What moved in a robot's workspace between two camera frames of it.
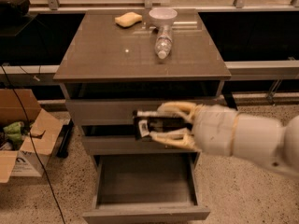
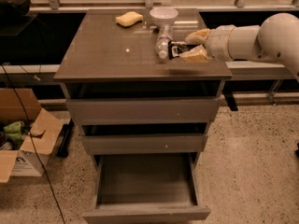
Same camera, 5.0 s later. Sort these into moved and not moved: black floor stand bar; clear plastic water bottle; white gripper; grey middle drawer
Moved: white gripper
Not moved: clear plastic water bottle; grey middle drawer; black floor stand bar
